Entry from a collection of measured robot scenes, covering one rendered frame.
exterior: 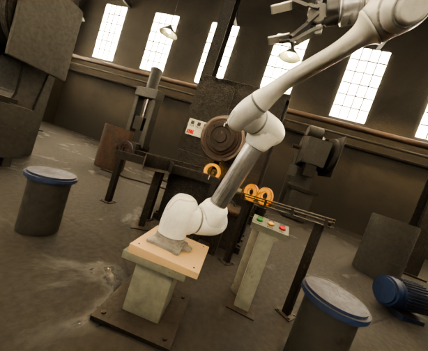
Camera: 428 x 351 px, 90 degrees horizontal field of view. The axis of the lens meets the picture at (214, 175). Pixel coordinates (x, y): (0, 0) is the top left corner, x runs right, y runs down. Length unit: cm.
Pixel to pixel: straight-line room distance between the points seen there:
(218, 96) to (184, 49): 790
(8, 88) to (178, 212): 340
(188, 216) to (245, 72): 839
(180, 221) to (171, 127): 838
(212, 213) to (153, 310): 56
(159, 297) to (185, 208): 46
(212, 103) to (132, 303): 199
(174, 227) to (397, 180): 857
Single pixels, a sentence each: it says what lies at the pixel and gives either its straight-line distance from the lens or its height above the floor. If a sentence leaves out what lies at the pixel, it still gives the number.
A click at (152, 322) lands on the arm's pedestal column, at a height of 2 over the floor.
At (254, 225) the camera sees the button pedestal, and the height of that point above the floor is 56.
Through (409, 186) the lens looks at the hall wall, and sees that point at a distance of 936.
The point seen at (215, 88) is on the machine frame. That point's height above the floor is 163.
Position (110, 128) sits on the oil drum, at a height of 80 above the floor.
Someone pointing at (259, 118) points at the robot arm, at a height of 112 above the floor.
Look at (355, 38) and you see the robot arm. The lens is 78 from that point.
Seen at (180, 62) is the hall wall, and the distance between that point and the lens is 1015.
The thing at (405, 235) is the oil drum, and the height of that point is 73.
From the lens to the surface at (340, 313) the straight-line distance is 126.
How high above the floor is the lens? 89
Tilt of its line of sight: 4 degrees down
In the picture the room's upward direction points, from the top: 19 degrees clockwise
